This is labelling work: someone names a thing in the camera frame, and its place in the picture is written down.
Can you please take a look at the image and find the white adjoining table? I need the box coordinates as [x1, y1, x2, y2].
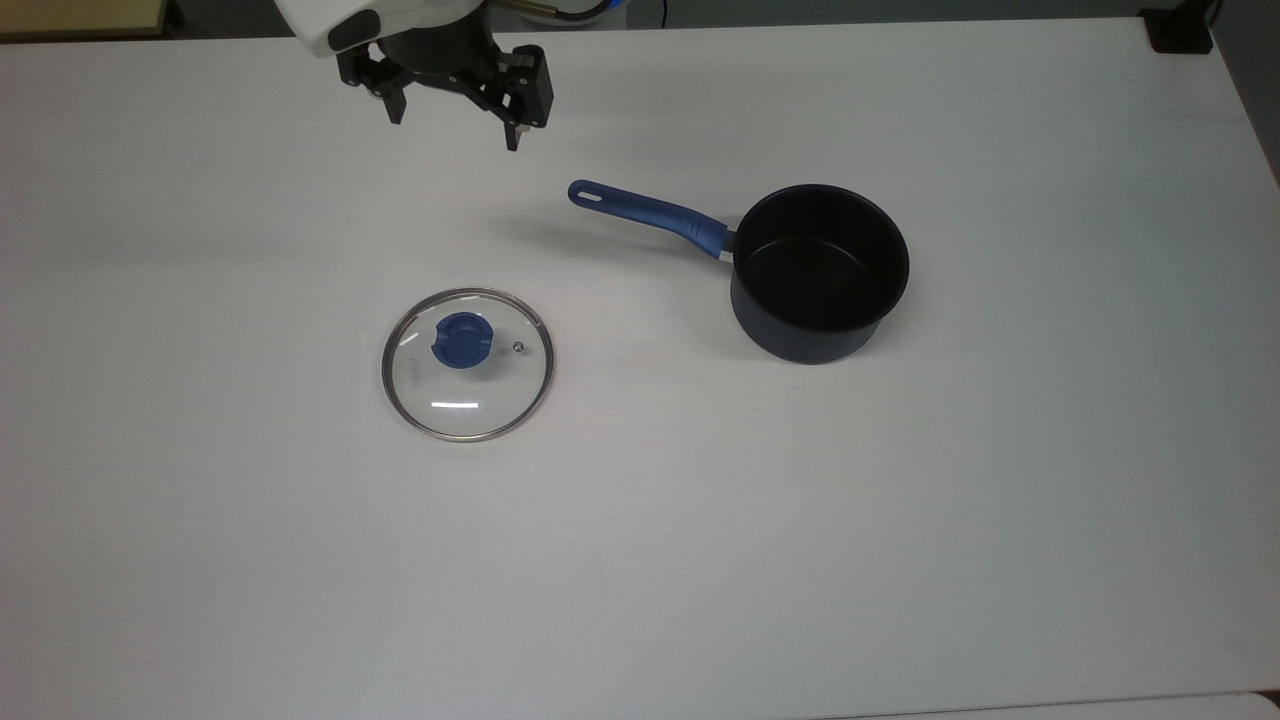
[830, 689, 1280, 720]

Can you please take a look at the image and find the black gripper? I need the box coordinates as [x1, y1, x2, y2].
[335, 20, 557, 153]

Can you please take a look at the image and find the dark saucepan with blue handle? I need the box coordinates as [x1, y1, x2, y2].
[567, 179, 911, 366]

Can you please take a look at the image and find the black cable with brass connector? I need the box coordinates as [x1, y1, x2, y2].
[510, 0, 627, 24]

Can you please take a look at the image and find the wooden desk board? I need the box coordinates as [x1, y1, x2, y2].
[0, 0, 173, 43]

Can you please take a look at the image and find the glass lid with blue knob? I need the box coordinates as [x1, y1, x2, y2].
[380, 287, 556, 443]

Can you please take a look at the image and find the black table clamp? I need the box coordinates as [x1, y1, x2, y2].
[1140, 4, 1217, 55]

